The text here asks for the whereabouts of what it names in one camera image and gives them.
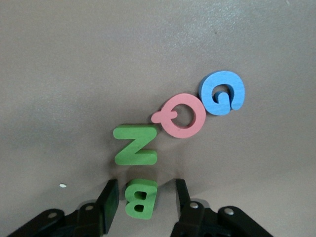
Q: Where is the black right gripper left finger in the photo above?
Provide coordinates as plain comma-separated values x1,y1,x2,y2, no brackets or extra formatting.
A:
0,179,120,237

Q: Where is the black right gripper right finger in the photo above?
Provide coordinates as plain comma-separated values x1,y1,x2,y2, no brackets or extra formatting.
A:
170,178,272,237

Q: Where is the green letter B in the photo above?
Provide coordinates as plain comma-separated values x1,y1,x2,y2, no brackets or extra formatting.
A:
124,179,158,220

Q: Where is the green letter N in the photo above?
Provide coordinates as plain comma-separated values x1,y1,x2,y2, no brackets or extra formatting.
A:
113,124,158,166

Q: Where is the pink letter Q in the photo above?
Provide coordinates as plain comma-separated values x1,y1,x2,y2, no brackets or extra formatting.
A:
151,93,207,139

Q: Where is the blue letter G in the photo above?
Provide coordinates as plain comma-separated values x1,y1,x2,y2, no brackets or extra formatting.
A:
198,70,246,116

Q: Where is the brown table mat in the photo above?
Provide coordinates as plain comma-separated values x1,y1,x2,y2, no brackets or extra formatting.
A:
0,0,316,237

